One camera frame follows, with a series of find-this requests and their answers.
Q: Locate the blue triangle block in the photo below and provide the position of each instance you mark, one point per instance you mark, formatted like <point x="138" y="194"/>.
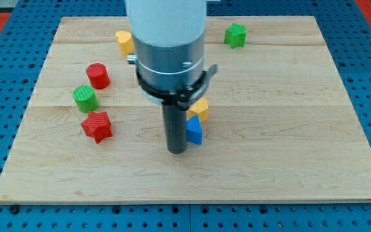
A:
<point x="194" y="131"/>

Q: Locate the light wooden board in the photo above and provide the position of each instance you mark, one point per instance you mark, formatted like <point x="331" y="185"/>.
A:
<point x="281" y="128"/>

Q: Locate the green star block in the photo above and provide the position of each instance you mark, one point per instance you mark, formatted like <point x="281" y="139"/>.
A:
<point x="235" y="35"/>

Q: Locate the yellow hexagon block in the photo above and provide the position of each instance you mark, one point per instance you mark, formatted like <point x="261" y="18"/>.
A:
<point x="199" y="108"/>

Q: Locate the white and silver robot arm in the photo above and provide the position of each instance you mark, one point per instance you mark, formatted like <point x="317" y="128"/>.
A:
<point x="169" y="43"/>

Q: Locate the red star block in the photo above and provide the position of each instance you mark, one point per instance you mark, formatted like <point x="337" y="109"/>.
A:
<point x="97" y="126"/>

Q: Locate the green cylinder block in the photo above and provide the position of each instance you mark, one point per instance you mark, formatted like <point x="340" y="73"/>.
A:
<point x="85" y="98"/>

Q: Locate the red cylinder block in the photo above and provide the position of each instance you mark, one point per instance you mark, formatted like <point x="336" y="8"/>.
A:
<point x="98" y="76"/>

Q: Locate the yellow heart block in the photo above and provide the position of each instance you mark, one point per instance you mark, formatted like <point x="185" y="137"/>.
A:
<point x="125" y="42"/>

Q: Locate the dark cylindrical pointer tool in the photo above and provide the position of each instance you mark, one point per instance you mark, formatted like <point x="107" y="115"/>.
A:
<point x="175" y="128"/>

